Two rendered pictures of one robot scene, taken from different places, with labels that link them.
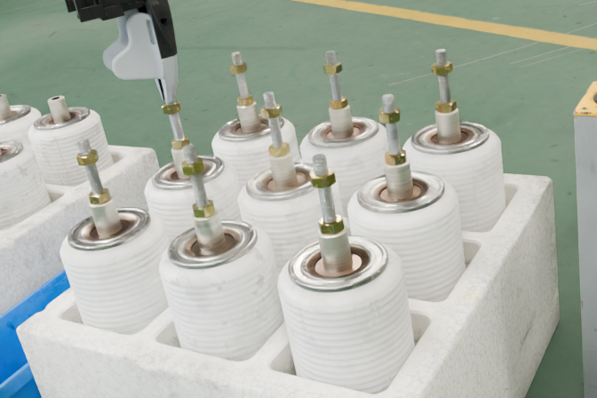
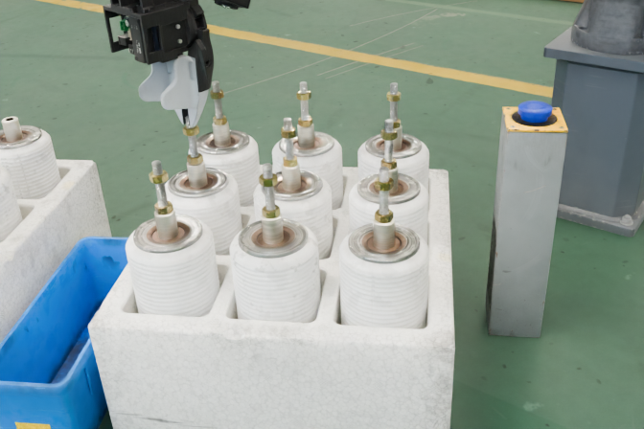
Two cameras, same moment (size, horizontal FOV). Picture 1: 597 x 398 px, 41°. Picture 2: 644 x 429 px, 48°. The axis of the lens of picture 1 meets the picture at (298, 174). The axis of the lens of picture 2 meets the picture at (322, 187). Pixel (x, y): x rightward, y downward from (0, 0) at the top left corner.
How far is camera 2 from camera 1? 0.34 m
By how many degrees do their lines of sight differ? 24
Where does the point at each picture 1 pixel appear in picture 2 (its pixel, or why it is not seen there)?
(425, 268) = not seen: hidden behind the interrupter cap
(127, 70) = (172, 102)
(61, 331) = (136, 322)
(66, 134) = (29, 152)
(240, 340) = (303, 307)
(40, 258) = (31, 267)
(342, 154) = (316, 161)
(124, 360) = (211, 335)
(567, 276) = not seen: hidden behind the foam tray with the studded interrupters
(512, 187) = not seen: hidden behind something
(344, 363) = (399, 311)
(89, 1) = (150, 46)
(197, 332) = (272, 305)
